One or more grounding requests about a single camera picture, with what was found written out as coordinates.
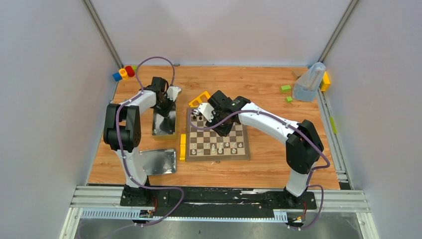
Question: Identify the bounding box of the gold tin with white pieces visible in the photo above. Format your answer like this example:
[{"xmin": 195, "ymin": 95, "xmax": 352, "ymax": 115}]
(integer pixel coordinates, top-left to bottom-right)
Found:
[{"xmin": 151, "ymin": 106, "xmax": 177, "ymax": 140}]

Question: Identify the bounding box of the yellow triangle frame block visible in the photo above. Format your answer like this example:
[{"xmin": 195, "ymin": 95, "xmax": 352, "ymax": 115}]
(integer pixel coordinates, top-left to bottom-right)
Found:
[{"xmin": 188, "ymin": 91, "xmax": 211, "ymax": 108}]

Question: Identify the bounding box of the wooden chess board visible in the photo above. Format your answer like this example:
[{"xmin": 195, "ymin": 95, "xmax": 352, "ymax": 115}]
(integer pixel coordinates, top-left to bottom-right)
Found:
[{"xmin": 186, "ymin": 108, "xmax": 250, "ymax": 162}]

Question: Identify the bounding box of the small yellow rectangular block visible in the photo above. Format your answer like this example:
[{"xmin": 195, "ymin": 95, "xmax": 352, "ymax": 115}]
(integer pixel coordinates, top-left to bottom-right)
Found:
[{"xmin": 180, "ymin": 133, "xmax": 187, "ymax": 145}]

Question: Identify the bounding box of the yellow arch block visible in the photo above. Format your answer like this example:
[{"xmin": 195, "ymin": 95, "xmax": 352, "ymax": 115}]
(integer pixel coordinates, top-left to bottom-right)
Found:
[{"xmin": 179, "ymin": 144, "xmax": 186, "ymax": 161}]

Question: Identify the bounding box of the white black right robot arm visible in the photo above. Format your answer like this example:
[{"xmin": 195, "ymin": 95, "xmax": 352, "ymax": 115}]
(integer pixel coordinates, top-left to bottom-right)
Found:
[{"xmin": 197, "ymin": 91, "xmax": 324, "ymax": 208}]

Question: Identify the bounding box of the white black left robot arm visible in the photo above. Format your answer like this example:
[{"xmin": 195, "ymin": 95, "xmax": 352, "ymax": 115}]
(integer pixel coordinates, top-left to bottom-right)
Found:
[{"xmin": 103, "ymin": 77, "xmax": 182, "ymax": 206}]

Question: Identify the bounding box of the red cylinder block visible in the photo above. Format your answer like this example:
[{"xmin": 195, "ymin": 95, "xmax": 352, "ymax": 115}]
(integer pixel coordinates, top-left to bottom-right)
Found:
[{"xmin": 125, "ymin": 66, "xmax": 135, "ymax": 77}]

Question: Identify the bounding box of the yellow cylinder block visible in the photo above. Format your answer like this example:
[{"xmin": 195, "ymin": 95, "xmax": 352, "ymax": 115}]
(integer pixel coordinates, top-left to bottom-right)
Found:
[{"xmin": 119, "ymin": 68, "xmax": 129, "ymax": 80}]

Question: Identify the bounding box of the blue cube block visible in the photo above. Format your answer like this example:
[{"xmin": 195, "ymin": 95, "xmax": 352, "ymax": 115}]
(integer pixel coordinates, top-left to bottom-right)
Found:
[{"xmin": 112, "ymin": 72, "xmax": 123, "ymax": 82}]

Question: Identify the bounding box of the silver tin lid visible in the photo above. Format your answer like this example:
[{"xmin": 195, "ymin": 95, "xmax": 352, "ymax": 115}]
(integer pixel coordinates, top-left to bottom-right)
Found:
[{"xmin": 140, "ymin": 148, "xmax": 177, "ymax": 176}]

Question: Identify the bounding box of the green rectangular block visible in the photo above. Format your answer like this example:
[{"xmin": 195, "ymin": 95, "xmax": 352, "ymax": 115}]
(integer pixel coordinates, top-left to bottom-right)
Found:
[{"xmin": 280, "ymin": 85, "xmax": 292, "ymax": 93}]

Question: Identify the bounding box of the clear blue plastic container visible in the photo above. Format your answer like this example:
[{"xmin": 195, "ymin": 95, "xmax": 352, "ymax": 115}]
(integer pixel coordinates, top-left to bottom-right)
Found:
[{"xmin": 293, "ymin": 62, "xmax": 326, "ymax": 102}]

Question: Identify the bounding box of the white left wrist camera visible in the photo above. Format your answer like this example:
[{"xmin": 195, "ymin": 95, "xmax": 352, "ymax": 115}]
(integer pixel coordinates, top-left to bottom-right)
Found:
[{"xmin": 166, "ymin": 86, "xmax": 182, "ymax": 102}]

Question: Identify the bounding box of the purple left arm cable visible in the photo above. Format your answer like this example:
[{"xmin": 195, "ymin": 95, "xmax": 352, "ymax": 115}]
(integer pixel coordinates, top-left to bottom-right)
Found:
[{"xmin": 113, "ymin": 56, "xmax": 185, "ymax": 228}]

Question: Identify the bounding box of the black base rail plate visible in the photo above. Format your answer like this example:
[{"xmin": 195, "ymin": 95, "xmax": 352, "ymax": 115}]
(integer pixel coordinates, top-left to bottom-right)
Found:
[{"xmin": 120, "ymin": 185, "xmax": 317, "ymax": 219}]

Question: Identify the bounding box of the yellow block at right wall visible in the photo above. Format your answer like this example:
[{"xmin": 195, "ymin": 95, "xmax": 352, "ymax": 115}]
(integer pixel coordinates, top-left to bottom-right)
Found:
[{"xmin": 319, "ymin": 72, "xmax": 331, "ymax": 92}]

